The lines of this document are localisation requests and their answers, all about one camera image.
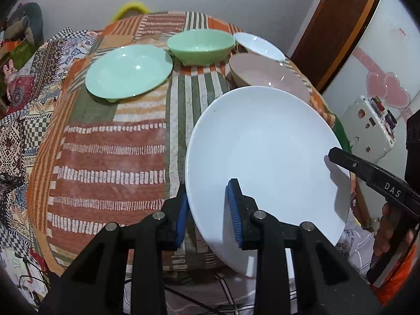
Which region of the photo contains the brown wooden door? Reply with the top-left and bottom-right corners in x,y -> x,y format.
291,0 -> 379,92

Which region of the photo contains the person's right hand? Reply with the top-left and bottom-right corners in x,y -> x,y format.
373,202 -> 402,258

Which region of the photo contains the white box with magnets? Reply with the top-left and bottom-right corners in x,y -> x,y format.
340,95 -> 395,164

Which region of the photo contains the white bowl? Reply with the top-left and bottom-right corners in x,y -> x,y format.
234,32 -> 285,62

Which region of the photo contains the orange striped patchwork tablecloth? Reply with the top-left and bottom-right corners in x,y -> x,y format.
26,10 -> 357,276

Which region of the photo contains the green storage box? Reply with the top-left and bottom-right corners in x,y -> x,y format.
6,40 -> 38,70

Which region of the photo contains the pink beige bowl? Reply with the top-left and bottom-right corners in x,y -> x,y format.
229,53 -> 310,104

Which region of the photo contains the white wardrobe with hearts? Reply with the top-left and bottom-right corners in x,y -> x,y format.
323,0 -> 419,179

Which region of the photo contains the grey green plush toy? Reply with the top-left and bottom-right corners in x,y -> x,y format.
4,2 -> 44,47

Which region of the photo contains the checkered patterned bed quilt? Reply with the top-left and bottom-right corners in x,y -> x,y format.
1,28 -> 100,306

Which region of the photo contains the mint green bowl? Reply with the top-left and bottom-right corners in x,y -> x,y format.
167,29 -> 236,66

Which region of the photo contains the pink rabbit toy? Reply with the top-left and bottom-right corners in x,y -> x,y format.
3,59 -> 18,87

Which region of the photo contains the mint green plate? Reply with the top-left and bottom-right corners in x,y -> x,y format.
85,45 -> 173,100

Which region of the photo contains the white plate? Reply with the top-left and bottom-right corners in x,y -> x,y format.
185,87 -> 351,277

